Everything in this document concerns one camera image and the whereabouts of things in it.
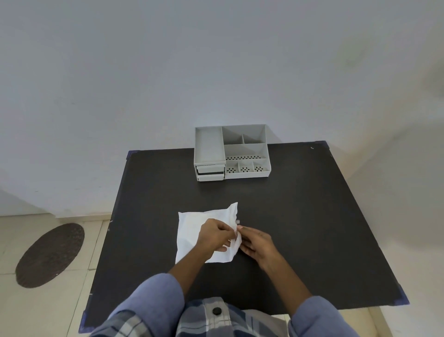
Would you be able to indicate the person's right hand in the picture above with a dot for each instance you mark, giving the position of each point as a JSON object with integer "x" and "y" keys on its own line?
{"x": 259, "y": 245}

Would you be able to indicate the person's left hand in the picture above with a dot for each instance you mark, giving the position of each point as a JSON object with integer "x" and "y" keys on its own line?
{"x": 211, "y": 238}

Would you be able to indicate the person's left fingers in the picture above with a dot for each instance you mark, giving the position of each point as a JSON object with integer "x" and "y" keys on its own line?
{"x": 227, "y": 233}

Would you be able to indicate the person's right fingers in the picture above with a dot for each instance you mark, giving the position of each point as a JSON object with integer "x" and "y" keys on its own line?
{"x": 247, "y": 240}

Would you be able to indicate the white cloth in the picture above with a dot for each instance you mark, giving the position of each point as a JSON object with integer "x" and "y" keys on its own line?
{"x": 190, "y": 236}

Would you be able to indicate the person's left forearm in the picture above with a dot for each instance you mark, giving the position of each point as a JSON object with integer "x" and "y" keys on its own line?
{"x": 185, "y": 269}

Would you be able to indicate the person's right forearm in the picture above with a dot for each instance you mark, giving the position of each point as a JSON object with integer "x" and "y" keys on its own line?
{"x": 286, "y": 281}

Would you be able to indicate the grey organizer drawer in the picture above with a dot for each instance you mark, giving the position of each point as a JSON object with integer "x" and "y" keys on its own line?
{"x": 210, "y": 177}
{"x": 210, "y": 170}

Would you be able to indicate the black table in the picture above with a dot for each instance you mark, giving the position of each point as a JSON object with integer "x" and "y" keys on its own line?
{"x": 312, "y": 225}

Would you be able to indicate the black shirt button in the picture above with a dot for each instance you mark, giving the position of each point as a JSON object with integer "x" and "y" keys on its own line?
{"x": 217, "y": 310}

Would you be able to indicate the grey desk organizer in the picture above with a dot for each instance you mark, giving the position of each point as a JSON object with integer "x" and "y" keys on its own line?
{"x": 242, "y": 152}

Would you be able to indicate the blue plaid shirt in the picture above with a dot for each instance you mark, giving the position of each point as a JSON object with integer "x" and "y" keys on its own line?
{"x": 156, "y": 305}

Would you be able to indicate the purple table corner guard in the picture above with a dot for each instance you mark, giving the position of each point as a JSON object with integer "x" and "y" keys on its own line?
{"x": 83, "y": 324}
{"x": 402, "y": 298}
{"x": 133, "y": 153}

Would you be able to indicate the dark oval floor mat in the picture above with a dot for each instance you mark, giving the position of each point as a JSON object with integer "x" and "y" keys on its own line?
{"x": 50, "y": 255}

